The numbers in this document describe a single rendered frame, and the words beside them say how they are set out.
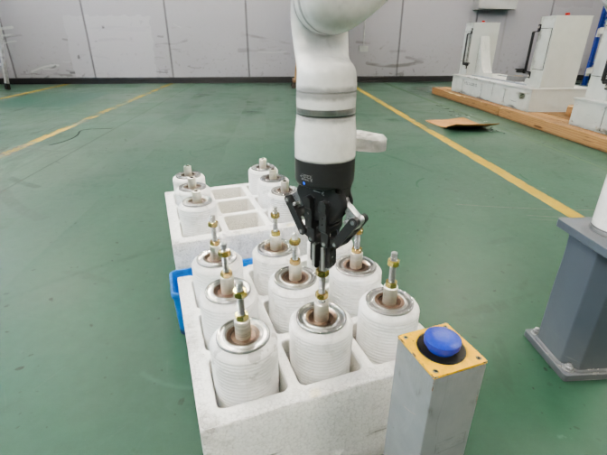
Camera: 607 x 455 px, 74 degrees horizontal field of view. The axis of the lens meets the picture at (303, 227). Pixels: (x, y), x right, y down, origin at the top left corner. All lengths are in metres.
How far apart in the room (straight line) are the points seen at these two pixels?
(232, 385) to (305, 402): 0.10
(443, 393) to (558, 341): 0.56
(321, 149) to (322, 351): 0.29
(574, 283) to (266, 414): 0.65
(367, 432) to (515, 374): 0.40
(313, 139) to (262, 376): 0.32
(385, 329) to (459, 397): 0.17
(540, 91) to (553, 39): 0.39
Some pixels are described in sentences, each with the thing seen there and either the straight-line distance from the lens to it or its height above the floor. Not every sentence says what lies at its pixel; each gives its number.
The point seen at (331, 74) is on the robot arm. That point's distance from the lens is 0.46.
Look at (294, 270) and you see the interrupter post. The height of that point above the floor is 0.27.
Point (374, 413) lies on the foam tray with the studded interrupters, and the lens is 0.69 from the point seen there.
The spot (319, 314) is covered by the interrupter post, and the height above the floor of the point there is 0.26.
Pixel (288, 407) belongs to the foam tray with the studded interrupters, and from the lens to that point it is 0.60.
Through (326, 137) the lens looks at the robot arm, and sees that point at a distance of 0.46.
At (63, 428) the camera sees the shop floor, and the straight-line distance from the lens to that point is 0.91.
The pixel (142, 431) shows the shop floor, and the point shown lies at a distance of 0.85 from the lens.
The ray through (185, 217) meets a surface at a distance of 1.05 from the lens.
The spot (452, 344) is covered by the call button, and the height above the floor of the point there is 0.33.
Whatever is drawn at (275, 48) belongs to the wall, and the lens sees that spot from 6.92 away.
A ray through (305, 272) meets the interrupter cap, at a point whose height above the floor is 0.25.
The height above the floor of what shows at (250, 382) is 0.21.
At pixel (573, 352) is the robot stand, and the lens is 1.01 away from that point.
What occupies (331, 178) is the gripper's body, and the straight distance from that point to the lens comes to 0.48.
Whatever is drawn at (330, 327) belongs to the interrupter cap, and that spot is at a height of 0.25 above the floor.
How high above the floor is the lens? 0.63
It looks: 25 degrees down
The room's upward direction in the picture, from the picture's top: straight up
